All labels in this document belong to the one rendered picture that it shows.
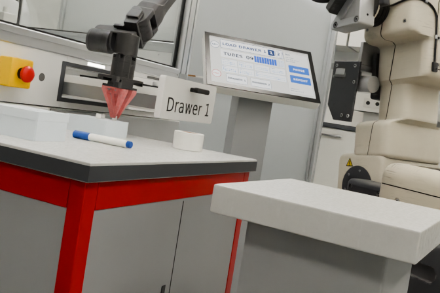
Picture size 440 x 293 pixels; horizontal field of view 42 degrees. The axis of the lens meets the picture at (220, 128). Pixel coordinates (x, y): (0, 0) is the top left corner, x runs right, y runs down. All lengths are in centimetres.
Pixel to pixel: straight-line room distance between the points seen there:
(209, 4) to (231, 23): 20
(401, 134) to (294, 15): 188
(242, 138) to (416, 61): 121
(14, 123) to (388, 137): 88
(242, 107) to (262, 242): 174
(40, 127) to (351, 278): 57
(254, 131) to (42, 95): 119
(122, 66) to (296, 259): 75
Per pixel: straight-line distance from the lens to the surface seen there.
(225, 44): 256
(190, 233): 116
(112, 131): 136
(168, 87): 147
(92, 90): 160
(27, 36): 156
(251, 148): 254
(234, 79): 242
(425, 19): 147
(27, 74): 146
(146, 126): 202
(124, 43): 139
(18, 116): 105
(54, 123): 106
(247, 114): 253
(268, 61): 257
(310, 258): 79
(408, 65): 150
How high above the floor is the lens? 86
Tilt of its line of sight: 2 degrees down
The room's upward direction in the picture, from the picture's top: 9 degrees clockwise
